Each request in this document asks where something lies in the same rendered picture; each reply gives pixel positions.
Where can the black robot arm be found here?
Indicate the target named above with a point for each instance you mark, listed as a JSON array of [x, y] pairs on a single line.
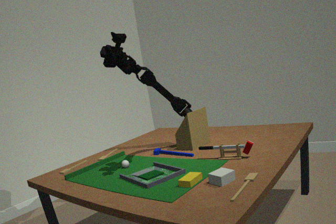
[[129, 66]]

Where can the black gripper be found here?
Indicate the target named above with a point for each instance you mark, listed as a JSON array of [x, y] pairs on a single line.
[[115, 55]]

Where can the green putting mat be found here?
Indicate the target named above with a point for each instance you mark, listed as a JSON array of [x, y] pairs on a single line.
[[107, 176]]

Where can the white golf ball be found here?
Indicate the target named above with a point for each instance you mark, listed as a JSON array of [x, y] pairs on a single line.
[[125, 163]]

